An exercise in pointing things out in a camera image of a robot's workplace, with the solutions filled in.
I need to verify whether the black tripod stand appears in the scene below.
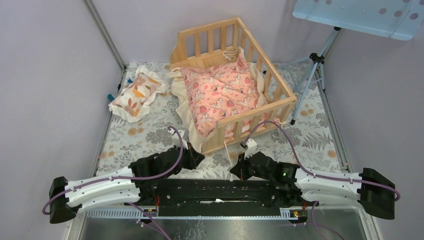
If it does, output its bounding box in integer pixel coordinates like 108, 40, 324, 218
277, 26, 342, 125

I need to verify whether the wooden pet bed frame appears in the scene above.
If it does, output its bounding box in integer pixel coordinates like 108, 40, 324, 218
170, 17, 297, 154

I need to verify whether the pink patterned bed cushion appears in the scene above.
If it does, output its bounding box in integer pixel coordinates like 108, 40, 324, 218
167, 47, 268, 154

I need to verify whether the floral small pillow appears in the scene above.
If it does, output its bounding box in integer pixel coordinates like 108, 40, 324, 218
108, 65, 169, 123

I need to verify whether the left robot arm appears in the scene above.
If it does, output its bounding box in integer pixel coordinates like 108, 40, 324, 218
41, 126, 205, 224

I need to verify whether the light blue perforated panel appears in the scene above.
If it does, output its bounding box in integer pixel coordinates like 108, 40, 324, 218
292, 0, 424, 41

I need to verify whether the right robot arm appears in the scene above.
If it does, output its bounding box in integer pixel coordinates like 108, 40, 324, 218
230, 139, 397, 220

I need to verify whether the floral table mat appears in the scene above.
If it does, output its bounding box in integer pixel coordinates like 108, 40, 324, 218
96, 61, 346, 182

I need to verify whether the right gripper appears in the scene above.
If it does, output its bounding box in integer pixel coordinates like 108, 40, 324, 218
230, 152, 274, 182

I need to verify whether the grey diagonal pole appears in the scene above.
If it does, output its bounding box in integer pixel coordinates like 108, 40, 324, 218
82, 0, 126, 72

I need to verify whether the blue toy item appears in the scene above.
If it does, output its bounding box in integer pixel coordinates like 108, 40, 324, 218
107, 78, 134, 104

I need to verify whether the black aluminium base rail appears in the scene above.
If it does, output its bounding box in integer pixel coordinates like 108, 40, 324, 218
72, 176, 372, 220

